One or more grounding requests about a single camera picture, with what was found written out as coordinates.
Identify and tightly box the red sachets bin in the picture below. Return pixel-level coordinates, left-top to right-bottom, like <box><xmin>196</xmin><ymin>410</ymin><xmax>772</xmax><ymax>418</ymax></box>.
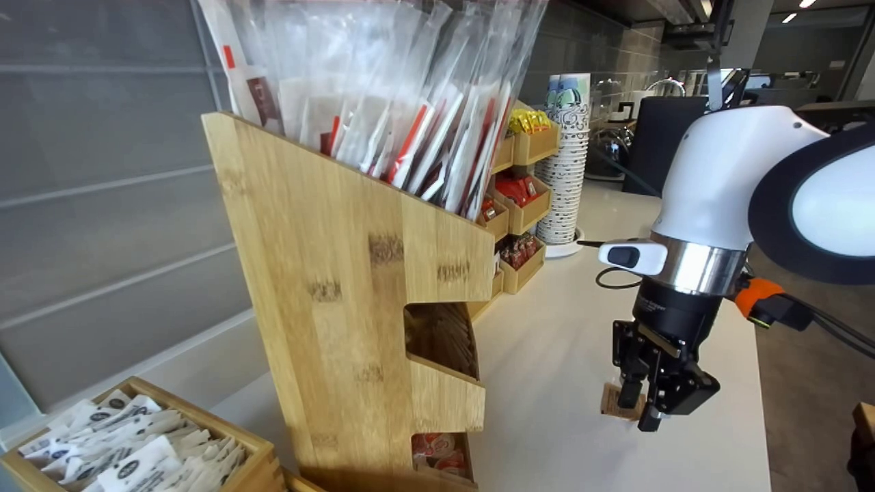
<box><xmin>494</xmin><ymin>175</ymin><xmax>539</xmax><ymax>207</ymax></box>
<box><xmin>501</xmin><ymin>235</ymin><xmax>542</xmax><ymax>271</ymax></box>

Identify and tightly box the small wooden three-tier stand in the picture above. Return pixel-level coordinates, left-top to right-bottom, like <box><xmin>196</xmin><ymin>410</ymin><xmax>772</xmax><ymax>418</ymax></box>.
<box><xmin>201</xmin><ymin>111</ymin><xmax>494</xmax><ymax>492</ymax></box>

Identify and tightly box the large wooden sachet rack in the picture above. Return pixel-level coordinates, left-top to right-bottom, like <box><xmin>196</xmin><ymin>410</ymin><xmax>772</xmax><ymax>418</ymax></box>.
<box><xmin>479</xmin><ymin>101</ymin><xmax>560</xmax><ymax>294</ymax></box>

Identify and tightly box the red sachets bottom bin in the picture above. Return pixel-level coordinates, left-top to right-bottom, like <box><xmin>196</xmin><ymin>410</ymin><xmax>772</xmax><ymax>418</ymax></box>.
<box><xmin>501</xmin><ymin>235</ymin><xmax>542</xmax><ymax>271</ymax></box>

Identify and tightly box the brown sachet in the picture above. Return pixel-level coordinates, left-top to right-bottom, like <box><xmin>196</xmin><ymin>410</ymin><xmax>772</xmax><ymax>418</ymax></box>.
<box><xmin>599</xmin><ymin>381</ymin><xmax>644</xmax><ymax>420</ymax></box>

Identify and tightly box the wooden tray of white sachets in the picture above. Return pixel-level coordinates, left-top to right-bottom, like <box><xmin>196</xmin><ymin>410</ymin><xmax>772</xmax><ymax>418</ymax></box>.
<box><xmin>2</xmin><ymin>376</ymin><xmax>288</xmax><ymax>492</ymax></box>

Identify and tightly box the black orange wrist camera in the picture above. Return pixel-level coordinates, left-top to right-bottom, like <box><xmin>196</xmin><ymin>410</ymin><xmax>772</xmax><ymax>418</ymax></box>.
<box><xmin>733</xmin><ymin>275</ymin><xmax>815</xmax><ymax>330</ymax></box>

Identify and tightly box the red sachets middle bin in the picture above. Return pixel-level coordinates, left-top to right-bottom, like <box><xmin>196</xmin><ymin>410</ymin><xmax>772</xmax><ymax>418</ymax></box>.
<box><xmin>494</xmin><ymin>175</ymin><xmax>539</xmax><ymax>207</ymax></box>

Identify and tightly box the left paper cup stack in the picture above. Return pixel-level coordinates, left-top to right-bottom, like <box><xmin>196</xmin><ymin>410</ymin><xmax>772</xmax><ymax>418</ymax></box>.
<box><xmin>539</xmin><ymin>74</ymin><xmax>591</xmax><ymax>260</ymax></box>

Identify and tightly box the clear packaged stirrers bundle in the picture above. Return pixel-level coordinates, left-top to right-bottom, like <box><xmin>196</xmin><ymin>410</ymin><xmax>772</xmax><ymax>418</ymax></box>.
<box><xmin>196</xmin><ymin>0</ymin><xmax>550</xmax><ymax>217</ymax></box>

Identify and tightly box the yellow sachets top bin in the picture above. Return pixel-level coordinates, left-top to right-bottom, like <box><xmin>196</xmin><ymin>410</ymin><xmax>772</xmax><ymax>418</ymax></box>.
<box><xmin>509</xmin><ymin>105</ymin><xmax>550</xmax><ymax>133</ymax></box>

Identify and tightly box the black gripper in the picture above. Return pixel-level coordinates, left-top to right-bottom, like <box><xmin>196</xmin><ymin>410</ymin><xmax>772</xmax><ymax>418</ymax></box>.
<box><xmin>612</xmin><ymin>279</ymin><xmax>721</xmax><ymax>432</ymax></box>

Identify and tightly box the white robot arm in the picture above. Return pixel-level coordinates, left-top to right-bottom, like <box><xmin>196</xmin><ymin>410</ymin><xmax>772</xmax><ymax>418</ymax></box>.
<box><xmin>599</xmin><ymin>105</ymin><xmax>875</xmax><ymax>432</ymax></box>

